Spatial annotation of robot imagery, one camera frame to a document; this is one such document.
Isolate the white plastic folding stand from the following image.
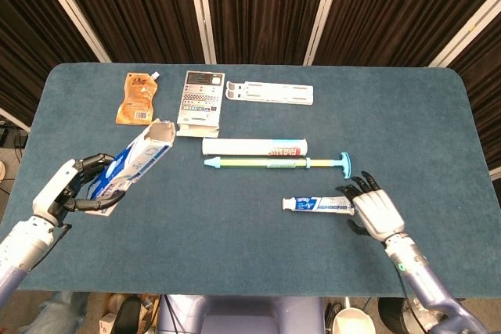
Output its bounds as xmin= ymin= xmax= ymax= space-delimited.
xmin=225 ymin=80 xmax=315 ymax=106

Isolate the dark brown curtain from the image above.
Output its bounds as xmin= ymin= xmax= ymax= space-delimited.
xmin=0 ymin=0 xmax=501 ymax=163

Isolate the orange spout pouch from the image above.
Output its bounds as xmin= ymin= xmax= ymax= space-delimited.
xmin=114 ymin=70 xmax=162 ymax=126

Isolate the blue jeans leg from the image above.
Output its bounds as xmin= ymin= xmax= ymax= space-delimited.
xmin=23 ymin=290 xmax=93 ymax=334

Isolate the white plastic food wrap tube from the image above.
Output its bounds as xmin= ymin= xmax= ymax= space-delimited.
xmin=201 ymin=137 xmax=309 ymax=156

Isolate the white blue toothpaste tube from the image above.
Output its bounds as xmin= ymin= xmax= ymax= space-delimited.
xmin=282 ymin=195 xmax=355 ymax=216

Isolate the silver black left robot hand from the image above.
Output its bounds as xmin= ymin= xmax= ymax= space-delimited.
xmin=32 ymin=153 xmax=127 ymax=228

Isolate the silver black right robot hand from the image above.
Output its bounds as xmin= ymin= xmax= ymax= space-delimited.
xmin=335 ymin=171 xmax=406 ymax=239

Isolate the black bin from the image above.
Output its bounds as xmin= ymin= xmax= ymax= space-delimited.
xmin=377 ymin=296 xmax=410 ymax=334

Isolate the blue white toothpaste box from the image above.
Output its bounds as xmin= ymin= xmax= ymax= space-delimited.
xmin=84 ymin=117 xmax=177 ymax=217

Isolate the blue yellow water pump toy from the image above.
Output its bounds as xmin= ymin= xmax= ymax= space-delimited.
xmin=204 ymin=152 xmax=353 ymax=180

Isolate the white partition frame post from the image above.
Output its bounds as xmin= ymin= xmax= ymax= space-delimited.
xmin=303 ymin=0 xmax=346 ymax=66
xmin=185 ymin=0 xmax=218 ymax=64
xmin=30 ymin=0 xmax=112 ymax=63
xmin=427 ymin=0 xmax=501 ymax=68

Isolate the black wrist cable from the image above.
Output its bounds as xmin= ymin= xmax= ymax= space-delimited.
xmin=37 ymin=223 xmax=74 ymax=271

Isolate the grey printed cardboard box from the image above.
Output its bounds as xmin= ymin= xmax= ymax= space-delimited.
xmin=175 ymin=70 xmax=226 ymax=138

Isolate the white bucket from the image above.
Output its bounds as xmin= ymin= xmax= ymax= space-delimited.
xmin=335 ymin=306 xmax=377 ymax=334

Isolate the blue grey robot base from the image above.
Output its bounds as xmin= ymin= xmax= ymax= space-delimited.
xmin=156 ymin=293 xmax=326 ymax=334

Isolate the blue felt table cover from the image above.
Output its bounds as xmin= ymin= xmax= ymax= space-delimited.
xmin=0 ymin=62 xmax=492 ymax=299

